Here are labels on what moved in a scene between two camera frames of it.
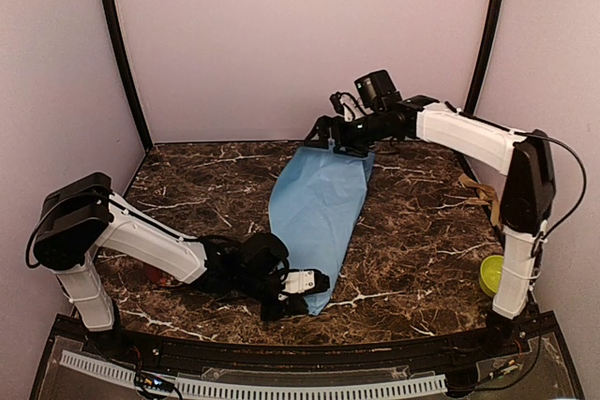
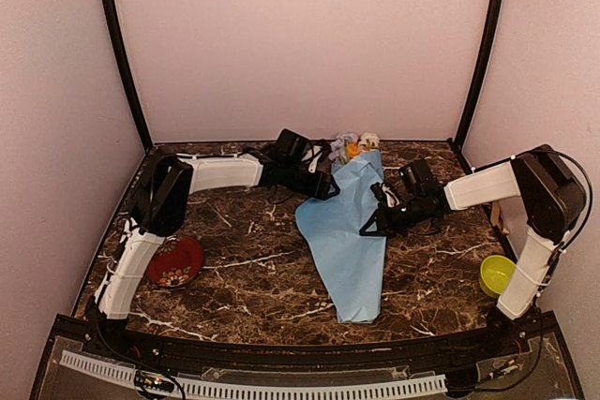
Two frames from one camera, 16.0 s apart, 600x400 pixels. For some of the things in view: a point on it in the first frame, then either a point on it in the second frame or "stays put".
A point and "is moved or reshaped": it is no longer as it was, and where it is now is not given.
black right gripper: x=325 y=125 to x=384 y=223
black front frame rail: x=532 y=340 stays put
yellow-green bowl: x=490 y=274 stays put
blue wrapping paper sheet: x=314 y=203 is moved or reshaped
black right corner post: x=494 y=22 stays put
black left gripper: x=268 y=314 to x=319 y=187
